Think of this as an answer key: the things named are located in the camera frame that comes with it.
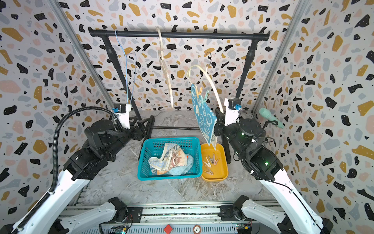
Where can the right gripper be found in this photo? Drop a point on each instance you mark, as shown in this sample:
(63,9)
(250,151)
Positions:
(223,128)

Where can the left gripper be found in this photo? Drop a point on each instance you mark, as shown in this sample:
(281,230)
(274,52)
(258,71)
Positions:
(139,135)

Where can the teal jellyfish pattern towel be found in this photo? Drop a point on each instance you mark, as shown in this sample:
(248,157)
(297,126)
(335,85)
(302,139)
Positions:
(205,117)

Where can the white clothespin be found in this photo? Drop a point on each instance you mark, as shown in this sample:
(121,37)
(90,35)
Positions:
(207,163)

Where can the orange patterned towel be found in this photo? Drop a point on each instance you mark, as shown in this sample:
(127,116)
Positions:
(172,156)

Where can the orange clothespin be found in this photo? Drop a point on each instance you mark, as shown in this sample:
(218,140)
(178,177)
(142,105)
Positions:
(199,91)

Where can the peach clothespin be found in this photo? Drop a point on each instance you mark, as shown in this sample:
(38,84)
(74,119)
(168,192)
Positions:
(209,172)

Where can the light blue towel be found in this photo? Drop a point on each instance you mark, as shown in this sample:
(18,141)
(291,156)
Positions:
(182,170)

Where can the large wooden hanger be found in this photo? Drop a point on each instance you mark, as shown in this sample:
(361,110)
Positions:
(208,77)

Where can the light blue wire hanger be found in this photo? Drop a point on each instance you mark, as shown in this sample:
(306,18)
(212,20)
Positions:
(128,90)

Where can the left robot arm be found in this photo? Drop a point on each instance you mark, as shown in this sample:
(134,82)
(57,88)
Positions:
(104,142)

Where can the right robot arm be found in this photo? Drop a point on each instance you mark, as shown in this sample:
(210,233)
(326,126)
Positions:
(247,137)

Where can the black clothes rack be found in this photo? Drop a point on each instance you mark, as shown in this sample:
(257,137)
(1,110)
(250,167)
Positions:
(105,36)

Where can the teal plastic basket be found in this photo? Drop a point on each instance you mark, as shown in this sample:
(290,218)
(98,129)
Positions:
(153,147)

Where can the yellow plastic bin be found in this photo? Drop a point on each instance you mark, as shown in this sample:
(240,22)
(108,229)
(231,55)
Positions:
(221,169)

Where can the mint green microphone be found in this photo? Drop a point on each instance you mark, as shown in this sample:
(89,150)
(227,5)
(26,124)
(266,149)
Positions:
(265,113)

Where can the black microphone stand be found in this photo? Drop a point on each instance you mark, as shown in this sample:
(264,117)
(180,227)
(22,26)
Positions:
(275,123)

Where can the red diamond sticker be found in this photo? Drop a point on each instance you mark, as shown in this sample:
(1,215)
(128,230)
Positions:
(168,229)

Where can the round red white sticker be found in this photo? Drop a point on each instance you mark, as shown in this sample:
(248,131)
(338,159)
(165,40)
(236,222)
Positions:
(197,229)

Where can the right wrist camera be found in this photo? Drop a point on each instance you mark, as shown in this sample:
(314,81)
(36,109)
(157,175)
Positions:
(233,107)

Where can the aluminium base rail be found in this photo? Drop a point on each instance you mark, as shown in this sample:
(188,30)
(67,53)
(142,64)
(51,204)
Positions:
(214,218)

